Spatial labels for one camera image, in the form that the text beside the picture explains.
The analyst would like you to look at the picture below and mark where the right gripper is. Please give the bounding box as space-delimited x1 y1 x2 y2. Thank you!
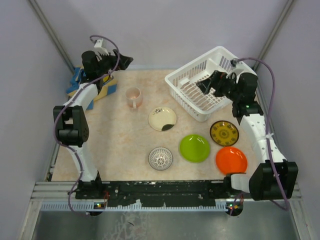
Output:
196 70 241 102

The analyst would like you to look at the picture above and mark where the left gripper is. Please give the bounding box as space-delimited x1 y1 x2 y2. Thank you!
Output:
96 48 133 76

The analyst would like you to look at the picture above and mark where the blue and yellow cloth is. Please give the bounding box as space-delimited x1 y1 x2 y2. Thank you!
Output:
65 66 118 110

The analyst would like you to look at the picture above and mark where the white plastic dish rack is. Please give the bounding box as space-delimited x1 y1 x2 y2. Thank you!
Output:
164 46 256 122

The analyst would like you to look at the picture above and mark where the pink ceramic mug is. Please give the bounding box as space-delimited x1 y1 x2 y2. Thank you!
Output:
125 87 143 109

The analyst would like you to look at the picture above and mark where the white patterned small bowl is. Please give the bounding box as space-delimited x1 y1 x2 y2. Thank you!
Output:
148 147 173 171

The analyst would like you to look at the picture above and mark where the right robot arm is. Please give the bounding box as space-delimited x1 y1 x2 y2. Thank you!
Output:
196 70 299 201

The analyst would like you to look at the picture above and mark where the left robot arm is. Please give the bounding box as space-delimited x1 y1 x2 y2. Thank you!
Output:
53 49 133 199

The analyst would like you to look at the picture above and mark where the black and yellow plate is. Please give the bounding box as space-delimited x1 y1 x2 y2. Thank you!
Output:
209 120 240 147

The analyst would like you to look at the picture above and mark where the cream plate with black marks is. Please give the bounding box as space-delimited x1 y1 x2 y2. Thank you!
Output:
148 106 177 132

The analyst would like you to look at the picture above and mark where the green plate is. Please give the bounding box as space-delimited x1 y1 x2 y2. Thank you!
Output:
179 134 211 163

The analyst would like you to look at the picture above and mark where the orange plate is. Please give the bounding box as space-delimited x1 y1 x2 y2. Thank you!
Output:
215 146 248 175

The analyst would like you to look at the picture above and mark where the black mounting base plate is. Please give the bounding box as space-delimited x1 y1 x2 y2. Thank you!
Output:
74 176 240 207

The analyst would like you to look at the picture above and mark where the aluminium frame rail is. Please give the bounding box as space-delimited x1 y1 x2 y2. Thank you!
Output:
29 180 301 211

